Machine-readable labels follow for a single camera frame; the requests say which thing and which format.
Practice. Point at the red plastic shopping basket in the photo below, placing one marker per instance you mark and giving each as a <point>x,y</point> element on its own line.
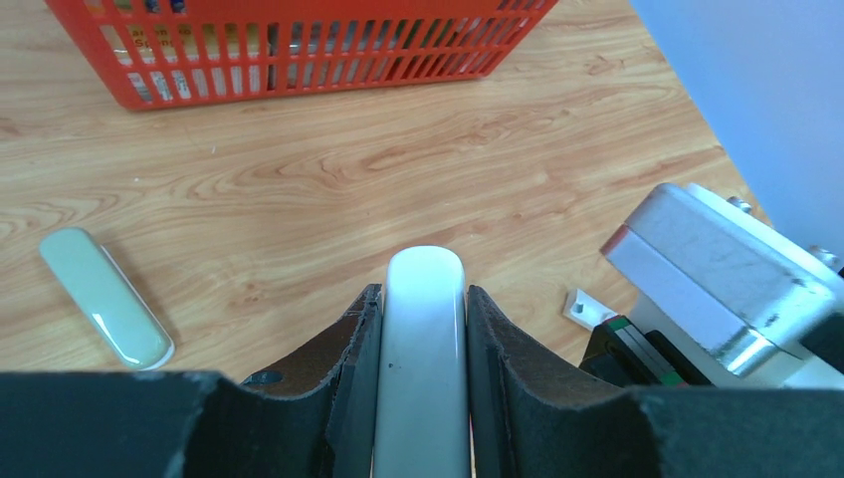
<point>168,54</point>

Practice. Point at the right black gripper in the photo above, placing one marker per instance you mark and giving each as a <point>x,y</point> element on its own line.
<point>619,353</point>

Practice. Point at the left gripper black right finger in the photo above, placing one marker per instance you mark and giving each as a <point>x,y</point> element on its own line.
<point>534,414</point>

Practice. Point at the greenish white stapler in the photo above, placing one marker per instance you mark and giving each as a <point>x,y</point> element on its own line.
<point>109,301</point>

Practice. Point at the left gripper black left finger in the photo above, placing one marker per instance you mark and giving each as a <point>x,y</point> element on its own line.
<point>309,414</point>

